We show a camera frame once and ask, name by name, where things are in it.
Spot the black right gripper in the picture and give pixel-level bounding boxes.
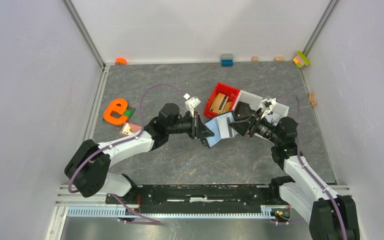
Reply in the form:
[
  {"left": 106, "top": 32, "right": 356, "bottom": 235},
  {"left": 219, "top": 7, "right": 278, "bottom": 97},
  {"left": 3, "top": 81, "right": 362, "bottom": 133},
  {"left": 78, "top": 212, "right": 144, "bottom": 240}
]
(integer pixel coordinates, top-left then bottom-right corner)
[{"left": 228, "top": 108, "right": 281, "bottom": 145}]

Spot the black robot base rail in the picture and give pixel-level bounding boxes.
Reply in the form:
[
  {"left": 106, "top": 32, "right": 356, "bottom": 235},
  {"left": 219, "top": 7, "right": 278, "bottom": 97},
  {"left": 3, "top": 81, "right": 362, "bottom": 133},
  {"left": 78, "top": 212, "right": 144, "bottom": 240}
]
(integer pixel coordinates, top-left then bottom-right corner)
[{"left": 120, "top": 184, "right": 290, "bottom": 214}]

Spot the green pink lego stack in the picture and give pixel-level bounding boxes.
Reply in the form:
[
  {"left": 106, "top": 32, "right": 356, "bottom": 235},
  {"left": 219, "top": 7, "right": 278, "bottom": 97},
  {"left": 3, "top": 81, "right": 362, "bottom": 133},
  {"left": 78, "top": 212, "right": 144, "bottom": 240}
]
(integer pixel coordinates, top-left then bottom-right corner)
[{"left": 293, "top": 51, "right": 311, "bottom": 69}]

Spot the pink wooden block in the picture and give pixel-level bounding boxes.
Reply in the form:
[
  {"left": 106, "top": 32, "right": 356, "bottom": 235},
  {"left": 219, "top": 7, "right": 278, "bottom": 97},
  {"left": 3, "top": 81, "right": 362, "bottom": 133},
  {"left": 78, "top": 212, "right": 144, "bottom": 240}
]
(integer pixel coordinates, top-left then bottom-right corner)
[{"left": 119, "top": 122, "right": 143, "bottom": 136}]

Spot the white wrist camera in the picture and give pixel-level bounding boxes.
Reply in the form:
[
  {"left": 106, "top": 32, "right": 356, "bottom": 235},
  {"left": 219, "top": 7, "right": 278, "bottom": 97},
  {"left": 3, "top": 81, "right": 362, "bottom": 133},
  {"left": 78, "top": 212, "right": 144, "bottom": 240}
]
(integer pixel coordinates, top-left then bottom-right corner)
[
  {"left": 183, "top": 93, "right": 201, "bottom": 117},
  {"left": 259, "top": 98, "right": 278, "bottom": 118}
]

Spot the white plastic bin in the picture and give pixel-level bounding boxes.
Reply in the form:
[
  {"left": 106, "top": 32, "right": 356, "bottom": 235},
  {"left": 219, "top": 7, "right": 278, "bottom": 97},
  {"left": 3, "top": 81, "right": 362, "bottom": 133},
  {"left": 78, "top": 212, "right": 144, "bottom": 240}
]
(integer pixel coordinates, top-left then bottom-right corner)
[
  {"left": 232, "top": 90, "right": 264, "bottom": 118},
  {"left": 264, "top": 101, "right": 290, "bottom": 126}
]

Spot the orange letter toy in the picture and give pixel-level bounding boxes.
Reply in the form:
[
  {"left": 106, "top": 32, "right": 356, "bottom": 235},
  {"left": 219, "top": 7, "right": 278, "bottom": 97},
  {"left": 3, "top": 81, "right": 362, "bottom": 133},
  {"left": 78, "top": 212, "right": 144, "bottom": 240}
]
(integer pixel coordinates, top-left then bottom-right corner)
[{"left": 103, "top": 98, "right": 128, "bottom": 126}]

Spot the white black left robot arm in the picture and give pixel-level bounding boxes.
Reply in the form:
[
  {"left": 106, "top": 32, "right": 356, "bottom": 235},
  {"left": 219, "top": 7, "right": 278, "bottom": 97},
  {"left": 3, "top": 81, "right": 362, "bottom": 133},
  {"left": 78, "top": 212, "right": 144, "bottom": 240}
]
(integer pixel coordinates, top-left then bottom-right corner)
[{"left": 64, "top": 103, "right": 214, "bottom": 204}]

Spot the orange round toy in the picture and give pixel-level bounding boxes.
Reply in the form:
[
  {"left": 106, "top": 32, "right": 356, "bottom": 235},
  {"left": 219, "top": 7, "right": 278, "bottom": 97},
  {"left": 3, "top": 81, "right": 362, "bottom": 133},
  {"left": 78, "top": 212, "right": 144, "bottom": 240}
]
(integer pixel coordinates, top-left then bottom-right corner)
[{"left": 114, "top": 57, "right": 127, "bottom": 65}]

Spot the red plastic bin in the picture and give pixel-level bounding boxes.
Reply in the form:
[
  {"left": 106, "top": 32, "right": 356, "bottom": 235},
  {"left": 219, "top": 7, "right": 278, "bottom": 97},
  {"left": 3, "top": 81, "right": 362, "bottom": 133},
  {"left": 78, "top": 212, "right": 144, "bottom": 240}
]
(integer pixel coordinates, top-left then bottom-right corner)
[{"left": 204, "top": 82, "right": 241, "bottom": 118}]

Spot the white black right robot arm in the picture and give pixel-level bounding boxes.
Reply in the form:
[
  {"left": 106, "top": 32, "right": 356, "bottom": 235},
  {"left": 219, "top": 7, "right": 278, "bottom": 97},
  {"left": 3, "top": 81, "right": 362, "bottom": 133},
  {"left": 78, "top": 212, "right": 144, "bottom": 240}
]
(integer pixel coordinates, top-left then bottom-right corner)
[{"left": 229, "top": 110, "right": 361, "bottom": 240}]

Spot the stack of gold credit cards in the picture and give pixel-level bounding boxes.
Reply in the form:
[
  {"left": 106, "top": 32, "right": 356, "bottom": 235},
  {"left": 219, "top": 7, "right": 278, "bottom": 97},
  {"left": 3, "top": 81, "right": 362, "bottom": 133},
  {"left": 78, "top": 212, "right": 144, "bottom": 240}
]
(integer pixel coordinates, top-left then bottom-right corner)
[{"left": 209, "top": 93, "right": 232, "bottom": 115}]

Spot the small tan wooden block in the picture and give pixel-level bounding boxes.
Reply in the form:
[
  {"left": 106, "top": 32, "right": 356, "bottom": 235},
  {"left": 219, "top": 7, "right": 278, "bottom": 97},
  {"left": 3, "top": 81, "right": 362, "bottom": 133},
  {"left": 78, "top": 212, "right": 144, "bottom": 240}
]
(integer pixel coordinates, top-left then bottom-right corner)
[{"left": 251, "top": 56, "right": 259, "bottom": 62}]

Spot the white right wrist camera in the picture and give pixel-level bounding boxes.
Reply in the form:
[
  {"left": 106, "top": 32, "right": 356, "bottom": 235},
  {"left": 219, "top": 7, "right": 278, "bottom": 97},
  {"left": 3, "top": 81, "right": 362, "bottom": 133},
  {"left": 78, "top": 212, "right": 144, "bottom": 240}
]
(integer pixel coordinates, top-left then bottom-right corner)
[{"left": 259, "top": 98, "right": 278, "bottom": 118}]

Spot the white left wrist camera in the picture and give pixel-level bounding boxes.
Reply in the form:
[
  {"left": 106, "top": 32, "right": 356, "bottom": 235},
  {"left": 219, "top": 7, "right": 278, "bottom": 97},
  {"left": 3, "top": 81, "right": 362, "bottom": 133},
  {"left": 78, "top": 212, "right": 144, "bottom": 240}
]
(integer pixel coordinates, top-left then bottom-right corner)
[{"left": 183, "top": 93, "right": 201, "bottom": 117}]

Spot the blue grey lego block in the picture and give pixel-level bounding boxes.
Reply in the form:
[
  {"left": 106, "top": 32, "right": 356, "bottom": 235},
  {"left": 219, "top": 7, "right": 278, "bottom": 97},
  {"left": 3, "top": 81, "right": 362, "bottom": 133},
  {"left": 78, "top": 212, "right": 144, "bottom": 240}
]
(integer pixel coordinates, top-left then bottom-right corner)
[{"left": 220, "top": 53, "right": 234, "bottom": 67}]

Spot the green lego brick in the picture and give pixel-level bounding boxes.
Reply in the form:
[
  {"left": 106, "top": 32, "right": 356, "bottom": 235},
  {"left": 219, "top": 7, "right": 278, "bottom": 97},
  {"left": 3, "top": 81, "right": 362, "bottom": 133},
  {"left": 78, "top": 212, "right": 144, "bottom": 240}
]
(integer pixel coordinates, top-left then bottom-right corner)
[{"left": 123, "top": 107, "right": 136, "bottom": 119}]

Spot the curved wooden arch block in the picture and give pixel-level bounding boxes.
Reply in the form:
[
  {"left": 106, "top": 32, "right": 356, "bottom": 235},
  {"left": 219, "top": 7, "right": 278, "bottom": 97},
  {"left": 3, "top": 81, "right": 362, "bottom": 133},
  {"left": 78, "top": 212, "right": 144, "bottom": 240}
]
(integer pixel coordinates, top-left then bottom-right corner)
[{"left": 308, "top": 92, "right": 318, "bottom": 107}]

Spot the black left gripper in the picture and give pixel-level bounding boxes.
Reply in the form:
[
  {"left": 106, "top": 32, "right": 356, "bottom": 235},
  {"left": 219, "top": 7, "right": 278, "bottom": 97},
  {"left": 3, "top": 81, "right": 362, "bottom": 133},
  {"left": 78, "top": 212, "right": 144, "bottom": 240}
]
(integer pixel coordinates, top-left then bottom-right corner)
[{"left": 167, "top": 111, "right": 214, "bottom": 140}]

